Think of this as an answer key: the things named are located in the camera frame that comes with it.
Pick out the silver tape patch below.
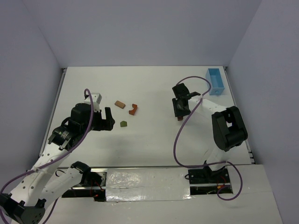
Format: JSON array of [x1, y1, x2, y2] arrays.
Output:
[[106, 168, 191, 202]]

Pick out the light brown rectangular block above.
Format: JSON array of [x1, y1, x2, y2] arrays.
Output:
[[114, 100, 126, 109]]

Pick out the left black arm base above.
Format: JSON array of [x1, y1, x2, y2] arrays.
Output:
[[62, 171, 107, 202]]

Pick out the blue rectangular box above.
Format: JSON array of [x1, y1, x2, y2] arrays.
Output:
[[206, 68, 225, 96]]

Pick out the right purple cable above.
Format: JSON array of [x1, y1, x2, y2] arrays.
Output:
[[174, 76, 243, 201]]

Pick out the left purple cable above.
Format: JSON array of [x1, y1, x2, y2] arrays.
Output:
[[0, 88, 96, 224]]

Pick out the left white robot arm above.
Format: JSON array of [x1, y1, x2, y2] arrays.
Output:
[[0, 103, 115, 224]]

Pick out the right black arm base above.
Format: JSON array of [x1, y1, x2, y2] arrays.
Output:
[[185, 167, 230, 184]]

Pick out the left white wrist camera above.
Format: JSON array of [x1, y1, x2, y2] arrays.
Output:
[[84, 93, 102, 112]]

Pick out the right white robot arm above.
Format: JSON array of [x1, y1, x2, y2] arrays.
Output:
[[172, 83, 248, 179]]

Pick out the purple cable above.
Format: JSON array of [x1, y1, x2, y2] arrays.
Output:
[[174, 76, 243, 201], [0, 88, 96, 224]]

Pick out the orange arch block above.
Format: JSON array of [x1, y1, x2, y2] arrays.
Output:
[[128, 104, 138, 116]]

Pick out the green house-shaped block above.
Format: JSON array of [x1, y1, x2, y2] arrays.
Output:
[[120, 120, 128, 127]]

